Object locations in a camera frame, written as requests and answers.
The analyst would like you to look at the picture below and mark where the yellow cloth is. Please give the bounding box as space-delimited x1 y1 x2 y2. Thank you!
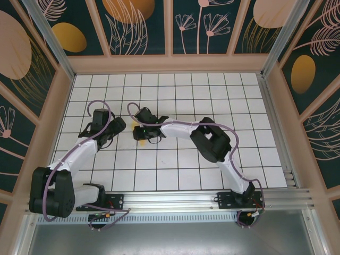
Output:
131 121 147 148

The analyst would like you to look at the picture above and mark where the grey sheet metal panel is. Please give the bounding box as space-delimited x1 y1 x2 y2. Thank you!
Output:
15 212 329 255

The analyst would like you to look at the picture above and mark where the white grid table mat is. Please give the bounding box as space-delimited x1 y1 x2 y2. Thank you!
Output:
39 73 289 192

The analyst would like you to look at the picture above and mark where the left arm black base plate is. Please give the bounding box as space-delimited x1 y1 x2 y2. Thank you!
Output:
76 193 125 212

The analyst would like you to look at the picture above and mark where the long aluminium mounting rail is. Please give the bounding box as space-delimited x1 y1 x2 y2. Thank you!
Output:
25 188 317 213

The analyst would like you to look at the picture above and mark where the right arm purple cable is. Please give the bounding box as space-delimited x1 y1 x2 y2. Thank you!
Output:
126 102 266 230

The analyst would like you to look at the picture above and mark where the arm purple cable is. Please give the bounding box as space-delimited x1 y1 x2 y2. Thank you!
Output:
42 99 130 232
126 102 266 230

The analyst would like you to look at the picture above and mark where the aluminium corner post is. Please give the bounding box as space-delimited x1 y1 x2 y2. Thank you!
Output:
260 0 311 79
21 0 77 81

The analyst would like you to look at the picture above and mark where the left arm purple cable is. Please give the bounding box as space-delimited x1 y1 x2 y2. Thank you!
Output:
42 99 130 232

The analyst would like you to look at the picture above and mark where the perforated metal cable tray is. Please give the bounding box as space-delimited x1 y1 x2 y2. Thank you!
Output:
37 214 240 224

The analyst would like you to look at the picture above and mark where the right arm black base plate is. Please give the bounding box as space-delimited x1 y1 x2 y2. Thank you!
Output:
217 191 265 210

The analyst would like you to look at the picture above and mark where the aluminium side rail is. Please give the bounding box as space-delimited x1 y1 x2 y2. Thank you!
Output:
257 74 298 189

